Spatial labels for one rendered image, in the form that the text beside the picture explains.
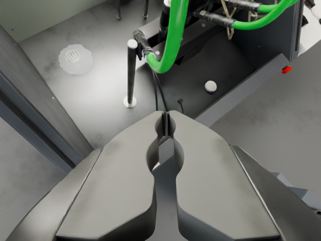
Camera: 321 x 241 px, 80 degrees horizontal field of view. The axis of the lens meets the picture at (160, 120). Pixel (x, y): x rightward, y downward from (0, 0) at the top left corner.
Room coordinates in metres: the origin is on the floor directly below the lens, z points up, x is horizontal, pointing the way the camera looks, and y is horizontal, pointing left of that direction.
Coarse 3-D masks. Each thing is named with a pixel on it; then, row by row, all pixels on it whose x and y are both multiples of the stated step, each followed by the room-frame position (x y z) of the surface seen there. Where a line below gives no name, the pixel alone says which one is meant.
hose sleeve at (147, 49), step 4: (140, 36) 0.18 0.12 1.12; (144, 36) 0.18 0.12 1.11; (140, 40) 0.17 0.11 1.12; (144, 40) 0.17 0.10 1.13; (144, 44) 0.16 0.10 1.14; (148, 44) 0.16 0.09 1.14; (144, 48) 0.15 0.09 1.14; (148, 48) 0.15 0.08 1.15; (144, 52) 0.14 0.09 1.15; (148, 52) 0.14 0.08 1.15; (152, 52) 0.15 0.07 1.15; (144, 56) 0.14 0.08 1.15
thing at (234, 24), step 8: (288, 0) 0.33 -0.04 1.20; (280, 8) 0.33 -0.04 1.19; (200, 16) 0.35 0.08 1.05; (208, 16) 0.35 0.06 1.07; (216, 16) 0.35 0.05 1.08; (224, 16) 0.35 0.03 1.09; (272, 16) 0.33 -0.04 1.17; (224, 24) 0.34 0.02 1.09; (232, 24) 0.34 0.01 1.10; (240, 24) 0.34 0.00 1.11; (248, 24) 0.33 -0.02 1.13; (256, 24) 0.33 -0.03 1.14; (264, 24) 0.33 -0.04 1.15
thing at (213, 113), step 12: (276, 60) 0.50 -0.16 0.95; (288, 60) 0.53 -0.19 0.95; (264, 72) 0.44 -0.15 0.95; (276, 72) 0.47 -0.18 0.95; (240, 84) 0.36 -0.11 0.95; (252, 84) 0.38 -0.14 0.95; (228, 96) 0.30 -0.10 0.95; (240, 96) 0.33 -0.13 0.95; (216, 108) 0.25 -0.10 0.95; (228, 108) 0.27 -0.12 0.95; (204, 120) 0.20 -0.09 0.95; (216, 120) 0.22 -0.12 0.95; (168, 144) 0.09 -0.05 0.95; (168, 156) 0.07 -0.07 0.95; (156, 168) 0.03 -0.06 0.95
